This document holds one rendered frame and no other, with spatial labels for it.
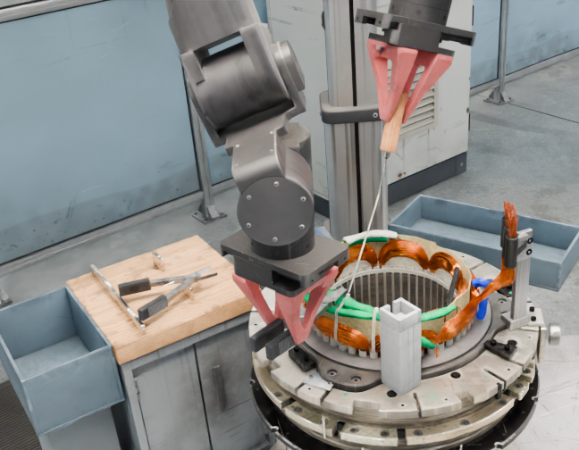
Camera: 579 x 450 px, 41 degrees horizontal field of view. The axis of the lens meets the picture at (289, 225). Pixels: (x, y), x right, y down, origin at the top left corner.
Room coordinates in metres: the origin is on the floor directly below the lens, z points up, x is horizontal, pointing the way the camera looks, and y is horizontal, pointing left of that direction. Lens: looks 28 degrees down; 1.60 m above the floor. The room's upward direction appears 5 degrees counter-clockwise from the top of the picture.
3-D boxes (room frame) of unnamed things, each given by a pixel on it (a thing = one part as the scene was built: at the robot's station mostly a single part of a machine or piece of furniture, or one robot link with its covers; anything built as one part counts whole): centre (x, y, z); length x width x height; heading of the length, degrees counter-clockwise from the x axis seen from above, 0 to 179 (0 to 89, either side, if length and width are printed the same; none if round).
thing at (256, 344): (0.59, 0.03, 1.17); 0.04 x 0.01 x 0.02; 136
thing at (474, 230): (0.95, -0.27, 0.92); 0.25 x 0.11 x 0.28; 54
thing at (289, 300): (0.60, 0.01, 1.21); 0.07 x 0.07 x 0.09; 47
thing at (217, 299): (0.87, 0.18, 1.05); 0.20 x 0.19 x 0.02; 120
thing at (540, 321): (0.68, -0.26, 1.07); 0.04 x 0.02 x 0.05; 168
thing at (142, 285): (0.83, 0.20, 1.09); 0.04 x 0.01 x 0.02; 105
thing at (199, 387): (0.87, 0.18, 0.91); 0.19 x 0.19 x 0.26; 30
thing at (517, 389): (0.62, -0.22, 1.05); 0.02 x 0.02 x 0.01; 50
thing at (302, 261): (0.60, 0.01, 1.28); 0.10 x 0.07 x 0.07; 47
